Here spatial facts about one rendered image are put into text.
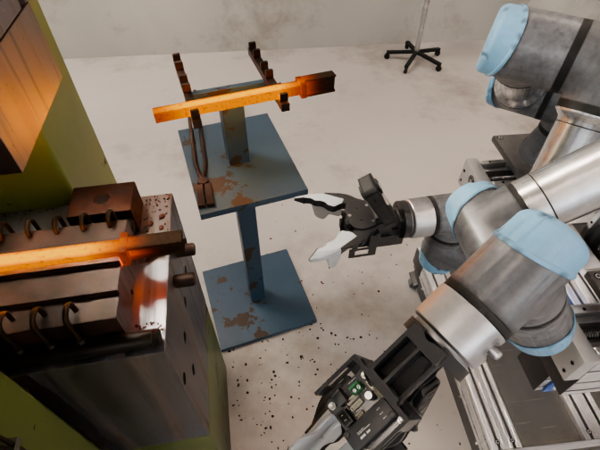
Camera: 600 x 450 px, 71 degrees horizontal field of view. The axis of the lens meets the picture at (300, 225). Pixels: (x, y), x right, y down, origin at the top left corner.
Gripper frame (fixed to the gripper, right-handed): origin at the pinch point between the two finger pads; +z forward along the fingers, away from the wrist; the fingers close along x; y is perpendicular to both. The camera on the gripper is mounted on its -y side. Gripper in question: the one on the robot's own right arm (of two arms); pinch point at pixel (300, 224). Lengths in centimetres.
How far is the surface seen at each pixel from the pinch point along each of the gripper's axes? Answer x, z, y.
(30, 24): 5.2, 30.8, -34.7
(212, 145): 59, 17, 24
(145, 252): -0.5, 27.1, 1.3
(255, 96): 38.8, 3.6, -3.1
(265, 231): 89, 2, 100
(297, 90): 40.8, -6.7, -2.6
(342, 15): 281, -83, 75
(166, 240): -0.6, 22.9, -1.1
